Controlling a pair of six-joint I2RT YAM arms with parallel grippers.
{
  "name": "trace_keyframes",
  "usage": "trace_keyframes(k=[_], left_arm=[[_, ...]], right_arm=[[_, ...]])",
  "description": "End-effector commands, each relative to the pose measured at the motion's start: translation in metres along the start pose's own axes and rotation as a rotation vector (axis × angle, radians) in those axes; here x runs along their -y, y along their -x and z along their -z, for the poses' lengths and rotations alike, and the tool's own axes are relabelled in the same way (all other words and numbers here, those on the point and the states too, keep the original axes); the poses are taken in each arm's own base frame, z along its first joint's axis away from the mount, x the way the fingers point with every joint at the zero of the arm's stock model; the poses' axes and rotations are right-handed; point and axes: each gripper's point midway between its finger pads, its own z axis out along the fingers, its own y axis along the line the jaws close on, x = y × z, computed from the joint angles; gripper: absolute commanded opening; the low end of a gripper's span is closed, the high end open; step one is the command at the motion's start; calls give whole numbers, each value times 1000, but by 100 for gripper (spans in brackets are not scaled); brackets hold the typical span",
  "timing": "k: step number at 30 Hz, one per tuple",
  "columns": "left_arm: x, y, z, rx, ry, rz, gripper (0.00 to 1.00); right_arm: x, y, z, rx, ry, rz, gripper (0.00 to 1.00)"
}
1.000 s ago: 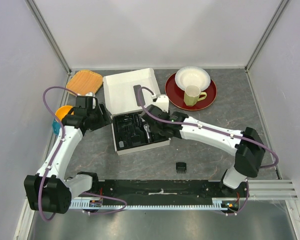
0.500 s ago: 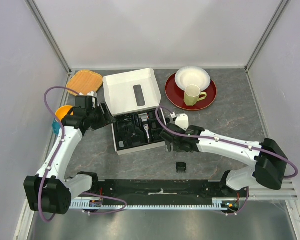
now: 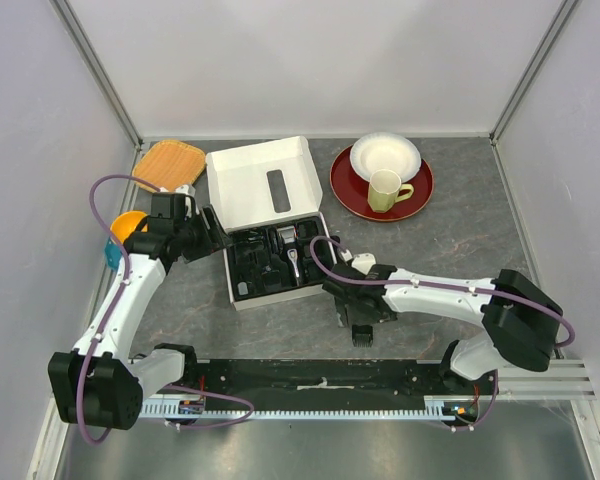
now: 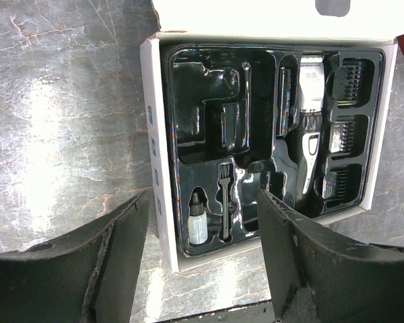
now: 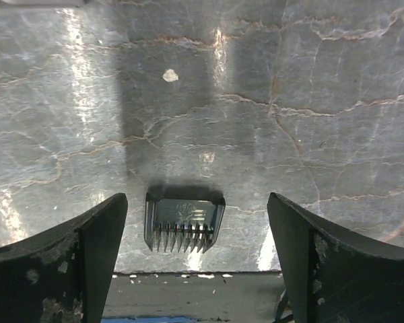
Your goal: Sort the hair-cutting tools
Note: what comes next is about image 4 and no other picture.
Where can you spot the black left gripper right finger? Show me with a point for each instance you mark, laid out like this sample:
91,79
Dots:
351,281

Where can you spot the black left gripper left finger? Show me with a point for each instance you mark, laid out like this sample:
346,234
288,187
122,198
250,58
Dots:
87,275

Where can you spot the silver black hair clipper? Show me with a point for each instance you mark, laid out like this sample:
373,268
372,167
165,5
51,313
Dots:
306,137

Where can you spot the black cleaning brush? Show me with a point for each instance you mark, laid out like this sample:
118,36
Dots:
224,181

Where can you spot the black clipper guard comb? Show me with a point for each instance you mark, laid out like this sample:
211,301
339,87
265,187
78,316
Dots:
341,137

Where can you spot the white cardboard box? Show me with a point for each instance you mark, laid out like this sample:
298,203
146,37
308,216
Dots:
302,24

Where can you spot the small clear oil bottle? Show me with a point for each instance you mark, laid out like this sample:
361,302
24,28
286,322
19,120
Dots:
197,222

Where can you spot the black plastic insert tray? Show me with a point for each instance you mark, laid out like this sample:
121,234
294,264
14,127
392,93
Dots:
237,104

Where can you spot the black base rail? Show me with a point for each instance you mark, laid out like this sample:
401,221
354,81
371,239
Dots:
250,313

